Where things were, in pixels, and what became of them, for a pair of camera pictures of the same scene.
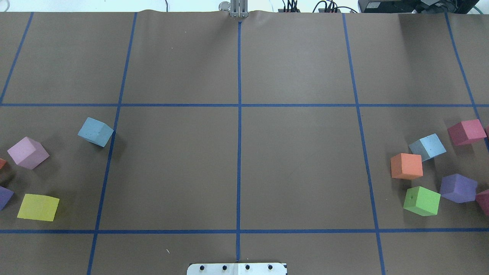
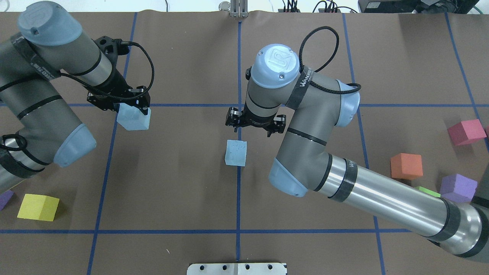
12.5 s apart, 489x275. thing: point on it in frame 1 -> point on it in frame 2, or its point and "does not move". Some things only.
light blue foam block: (428, 147) -> (235, 152)
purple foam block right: (458, 188) does not move
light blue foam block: (96, 132) -> (132, 118)
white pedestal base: (237, 269) does not move
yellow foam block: (39, 207) does not move
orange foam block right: (406, 166) does not move
